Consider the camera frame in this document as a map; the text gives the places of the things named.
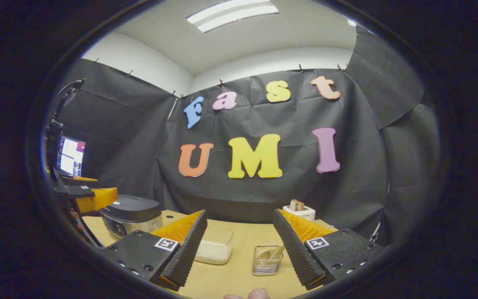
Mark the black backdrop cloth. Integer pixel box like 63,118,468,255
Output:
42,25,441,250

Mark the wooden spoon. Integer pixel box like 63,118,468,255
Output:
256,246,285,263

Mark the white rice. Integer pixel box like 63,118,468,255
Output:
195,243,232,265

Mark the computer monitor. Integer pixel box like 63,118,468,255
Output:
56,135,86,178

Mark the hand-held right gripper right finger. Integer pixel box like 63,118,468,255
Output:
273,208,385,291

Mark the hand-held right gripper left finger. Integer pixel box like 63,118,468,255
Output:
100,209,208,291

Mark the white toaster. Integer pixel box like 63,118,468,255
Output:
283,205,316,223

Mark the clear plastic box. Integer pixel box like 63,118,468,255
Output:
193,228,234,265

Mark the black silver rice cooker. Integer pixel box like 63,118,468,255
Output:
99,194,164,239

